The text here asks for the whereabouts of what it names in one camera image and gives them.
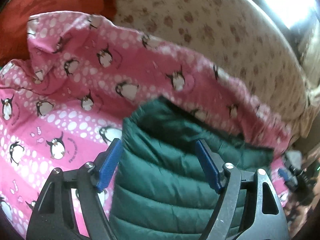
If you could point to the floral beige bed sheet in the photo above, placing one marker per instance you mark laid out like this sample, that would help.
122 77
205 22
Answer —
238 37

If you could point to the pink penguin print blanket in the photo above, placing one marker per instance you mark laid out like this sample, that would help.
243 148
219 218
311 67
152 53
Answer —
67 102

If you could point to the red ruffled cushion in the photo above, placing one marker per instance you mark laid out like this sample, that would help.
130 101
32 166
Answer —
15 14

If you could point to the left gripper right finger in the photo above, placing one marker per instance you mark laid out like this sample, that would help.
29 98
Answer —
263 216

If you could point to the beige crumpled cloth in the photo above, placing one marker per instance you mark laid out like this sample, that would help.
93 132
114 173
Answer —
309 53

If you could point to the green quilted puffer jacket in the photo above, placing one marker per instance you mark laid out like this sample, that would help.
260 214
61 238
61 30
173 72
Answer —
160 190

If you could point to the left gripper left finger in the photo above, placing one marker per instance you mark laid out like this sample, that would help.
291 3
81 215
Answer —
53 216

